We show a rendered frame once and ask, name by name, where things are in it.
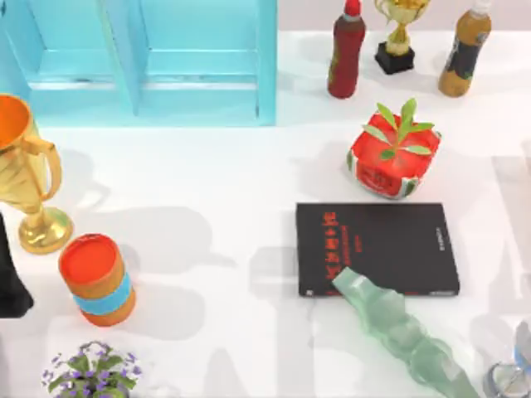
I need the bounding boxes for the red pot with green plant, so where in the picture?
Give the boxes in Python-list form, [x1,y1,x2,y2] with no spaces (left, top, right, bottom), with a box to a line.
[346,97,442,200]

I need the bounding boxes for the brown bottle with dark label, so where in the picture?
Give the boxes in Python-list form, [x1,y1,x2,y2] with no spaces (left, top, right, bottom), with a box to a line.
[437,0,493,99]

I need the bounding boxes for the clear bottle with blue label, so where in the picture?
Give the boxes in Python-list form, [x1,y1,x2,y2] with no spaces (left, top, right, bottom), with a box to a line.
[482,319,531,398]

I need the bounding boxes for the red bottle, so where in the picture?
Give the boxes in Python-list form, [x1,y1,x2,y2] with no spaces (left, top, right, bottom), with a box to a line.
[326,0,368,100]

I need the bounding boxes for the light blue rack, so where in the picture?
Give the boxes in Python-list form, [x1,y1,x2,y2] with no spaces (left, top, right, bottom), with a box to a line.
[0,0,278,129]

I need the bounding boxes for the purple flower plant pot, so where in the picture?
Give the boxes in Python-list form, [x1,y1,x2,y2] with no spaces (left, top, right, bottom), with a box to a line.
[40,340,144,398]

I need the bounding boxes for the black book with red lettering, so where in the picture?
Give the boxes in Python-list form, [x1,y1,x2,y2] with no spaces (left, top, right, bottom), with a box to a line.
[295,201,461,298]

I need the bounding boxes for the pale green ridged bottle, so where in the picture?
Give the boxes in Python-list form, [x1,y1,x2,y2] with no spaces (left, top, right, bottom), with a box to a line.
[331,266,485,398]

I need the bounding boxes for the small gold trophy black base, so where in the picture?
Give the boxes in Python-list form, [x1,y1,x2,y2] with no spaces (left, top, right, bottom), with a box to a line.
[373,0,431,75]

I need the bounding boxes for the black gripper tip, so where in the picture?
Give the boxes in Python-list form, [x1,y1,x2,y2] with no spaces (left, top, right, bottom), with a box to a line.
[0,213,35,319]

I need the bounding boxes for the large gold trophy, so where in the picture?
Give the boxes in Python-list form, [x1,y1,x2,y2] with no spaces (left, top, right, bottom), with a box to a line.
[0,94,75,255]

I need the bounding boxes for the orange can with blue band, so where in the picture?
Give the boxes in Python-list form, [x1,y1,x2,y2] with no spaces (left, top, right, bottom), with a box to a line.
[57,233,137,328]

